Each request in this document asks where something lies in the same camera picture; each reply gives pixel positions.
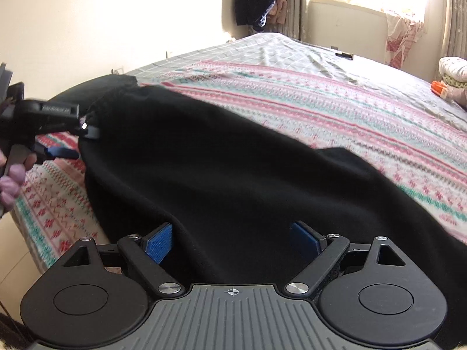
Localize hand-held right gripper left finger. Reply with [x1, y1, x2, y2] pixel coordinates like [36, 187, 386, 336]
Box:
[62, 222, 184, 296]

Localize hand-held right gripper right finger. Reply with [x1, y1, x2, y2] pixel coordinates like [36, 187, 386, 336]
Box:
[285, 220, 406, 295]

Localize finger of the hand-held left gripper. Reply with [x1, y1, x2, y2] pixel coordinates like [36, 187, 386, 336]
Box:
[78, 115, 100, 141]
[34, 145, 80, 161]

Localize black pants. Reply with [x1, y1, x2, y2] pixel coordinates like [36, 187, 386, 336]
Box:
[78, 84, 467, 289]

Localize person's left hand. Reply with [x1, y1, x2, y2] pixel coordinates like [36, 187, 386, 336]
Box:
[0, 151, 39, 210]

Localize folded black garment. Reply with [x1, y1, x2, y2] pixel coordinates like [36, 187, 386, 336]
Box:
[47, 74, 138, 112]

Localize red green patterned bedspread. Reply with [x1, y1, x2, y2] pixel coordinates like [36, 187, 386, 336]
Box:
[16, 60, 467, 267]

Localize grey checked bed sheet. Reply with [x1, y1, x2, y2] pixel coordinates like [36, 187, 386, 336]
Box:
[138, 32, 467, 132]

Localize orange white toy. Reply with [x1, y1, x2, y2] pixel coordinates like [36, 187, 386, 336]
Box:
[431, 81, 450, 100]

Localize grey crumpled cloth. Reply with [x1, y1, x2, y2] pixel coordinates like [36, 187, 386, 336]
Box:
[449, 88, 467, 112]

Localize pink hanging garment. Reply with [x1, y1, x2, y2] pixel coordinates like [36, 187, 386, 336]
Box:
[269, 0, 290, 27]

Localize white folded quilt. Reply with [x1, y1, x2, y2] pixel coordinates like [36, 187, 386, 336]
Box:
[438, 56, 467, 90]

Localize pink patterned curtain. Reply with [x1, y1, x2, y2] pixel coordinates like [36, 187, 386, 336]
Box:
[384, 7, 427, 69]

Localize grey curtain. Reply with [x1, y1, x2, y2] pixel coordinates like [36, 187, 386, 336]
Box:
[440, 0, 467, 61]
[285, 0, 311, 41]

